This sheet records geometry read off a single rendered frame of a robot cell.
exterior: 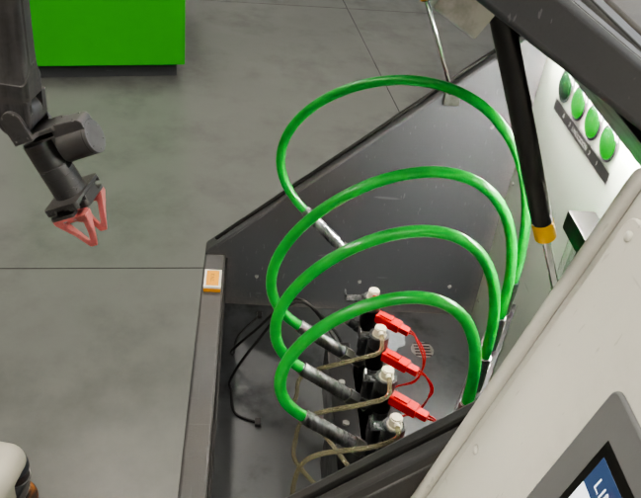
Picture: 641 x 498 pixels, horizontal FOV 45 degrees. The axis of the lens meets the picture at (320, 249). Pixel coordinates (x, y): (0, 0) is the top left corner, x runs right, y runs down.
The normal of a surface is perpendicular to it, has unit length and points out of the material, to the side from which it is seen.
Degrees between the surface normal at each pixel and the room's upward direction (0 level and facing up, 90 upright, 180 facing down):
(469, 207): 90
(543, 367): 76
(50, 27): 90
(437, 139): 90
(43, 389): 0
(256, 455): 0
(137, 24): 90
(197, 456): 0
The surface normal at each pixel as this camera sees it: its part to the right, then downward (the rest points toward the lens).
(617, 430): -0.94, -0.25
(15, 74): -0.04, 0.43
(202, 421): 0.11, -0.80
